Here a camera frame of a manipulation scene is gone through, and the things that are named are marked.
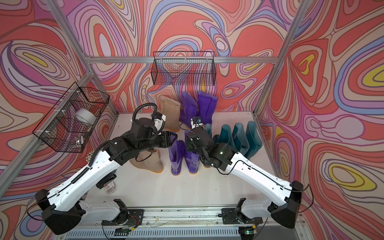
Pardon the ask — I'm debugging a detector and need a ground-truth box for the back black wire basket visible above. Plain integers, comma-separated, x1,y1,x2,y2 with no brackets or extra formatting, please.
151,50,217,87

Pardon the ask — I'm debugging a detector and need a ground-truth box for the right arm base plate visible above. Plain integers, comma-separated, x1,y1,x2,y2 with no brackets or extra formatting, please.
218,208,263,226

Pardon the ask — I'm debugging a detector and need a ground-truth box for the white tape roll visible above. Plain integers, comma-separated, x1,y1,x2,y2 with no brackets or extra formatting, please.
75,108,97,125

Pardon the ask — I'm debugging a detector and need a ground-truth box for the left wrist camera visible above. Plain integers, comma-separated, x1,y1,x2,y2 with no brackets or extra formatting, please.
152,112,167,134

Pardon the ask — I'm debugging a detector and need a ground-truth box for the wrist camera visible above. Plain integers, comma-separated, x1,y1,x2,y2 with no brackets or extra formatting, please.
152,112,167,134
191,116,203,129

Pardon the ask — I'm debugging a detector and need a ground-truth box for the teal rain boot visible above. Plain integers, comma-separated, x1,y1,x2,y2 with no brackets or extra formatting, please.
205,124,212,138
245,121,263,159
219,124,236,149
232,123,250,156

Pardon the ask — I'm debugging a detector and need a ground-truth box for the black wire basket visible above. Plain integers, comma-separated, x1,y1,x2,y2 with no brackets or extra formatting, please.
33,83,110,153
151,50,217,87

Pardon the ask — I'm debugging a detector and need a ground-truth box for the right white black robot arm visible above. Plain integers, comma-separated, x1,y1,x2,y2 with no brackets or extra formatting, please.
186,127,307,229

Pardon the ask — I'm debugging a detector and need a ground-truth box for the thin purple rain boot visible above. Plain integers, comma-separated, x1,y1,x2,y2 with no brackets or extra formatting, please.
180,92,198,128

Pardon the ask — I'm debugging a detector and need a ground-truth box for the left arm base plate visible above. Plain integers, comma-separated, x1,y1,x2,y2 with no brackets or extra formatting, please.
102,209,145,227

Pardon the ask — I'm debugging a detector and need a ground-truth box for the aluminium front rail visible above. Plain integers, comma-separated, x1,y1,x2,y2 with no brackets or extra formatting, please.
59,205,307,232

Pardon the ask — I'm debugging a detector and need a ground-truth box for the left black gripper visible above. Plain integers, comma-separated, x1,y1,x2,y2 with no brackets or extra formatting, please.
137,130,180,154

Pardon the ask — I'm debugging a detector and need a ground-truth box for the small clear plastic box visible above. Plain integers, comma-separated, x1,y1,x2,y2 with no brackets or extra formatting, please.
104,181,117,195

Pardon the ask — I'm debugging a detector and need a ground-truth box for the beige rain boot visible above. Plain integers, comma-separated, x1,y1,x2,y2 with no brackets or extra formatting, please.
159,96,181,132
130,149,164,174

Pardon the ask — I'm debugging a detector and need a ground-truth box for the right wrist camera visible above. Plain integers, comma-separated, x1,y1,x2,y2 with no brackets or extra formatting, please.
191,116,203,129

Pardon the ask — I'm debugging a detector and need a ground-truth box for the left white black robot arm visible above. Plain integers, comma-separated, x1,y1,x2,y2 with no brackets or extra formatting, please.
35,103,177,235

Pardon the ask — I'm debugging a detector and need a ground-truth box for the left black wire basket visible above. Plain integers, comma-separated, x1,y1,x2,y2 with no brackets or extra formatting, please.
33,83,110,153

